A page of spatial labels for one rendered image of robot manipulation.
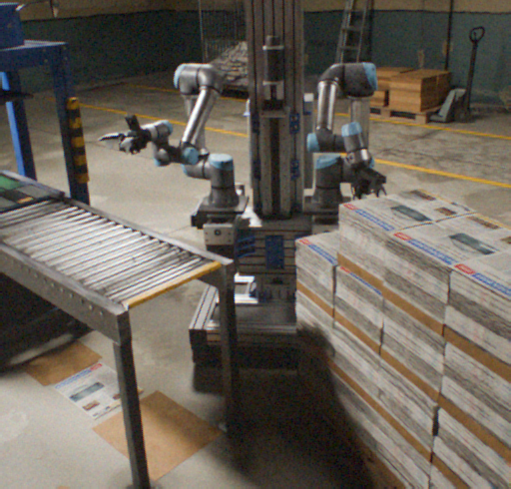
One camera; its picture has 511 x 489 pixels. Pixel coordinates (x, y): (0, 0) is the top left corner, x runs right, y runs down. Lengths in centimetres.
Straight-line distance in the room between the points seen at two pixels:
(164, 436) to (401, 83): 652
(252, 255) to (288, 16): 112
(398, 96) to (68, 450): 673
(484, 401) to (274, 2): 188
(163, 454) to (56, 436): 50
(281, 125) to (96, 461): 167
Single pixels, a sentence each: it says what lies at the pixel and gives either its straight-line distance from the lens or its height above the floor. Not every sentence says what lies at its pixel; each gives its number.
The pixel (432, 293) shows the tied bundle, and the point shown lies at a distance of 187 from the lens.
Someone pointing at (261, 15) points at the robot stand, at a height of 166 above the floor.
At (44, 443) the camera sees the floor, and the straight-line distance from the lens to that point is 293.
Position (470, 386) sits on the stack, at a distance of 187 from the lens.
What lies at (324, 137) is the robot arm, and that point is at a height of 123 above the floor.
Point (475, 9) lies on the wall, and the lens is 917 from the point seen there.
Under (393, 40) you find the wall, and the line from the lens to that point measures 977.
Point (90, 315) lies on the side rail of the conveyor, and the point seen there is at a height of 73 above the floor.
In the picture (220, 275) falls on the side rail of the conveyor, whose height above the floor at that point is 74.
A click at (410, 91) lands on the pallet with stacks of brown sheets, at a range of 844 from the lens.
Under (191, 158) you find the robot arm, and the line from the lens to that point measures 264.
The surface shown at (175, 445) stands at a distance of 277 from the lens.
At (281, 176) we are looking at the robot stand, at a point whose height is 93.
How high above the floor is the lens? 181
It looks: 22 degrees down
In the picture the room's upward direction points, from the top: 2 degrees counter-clockwise
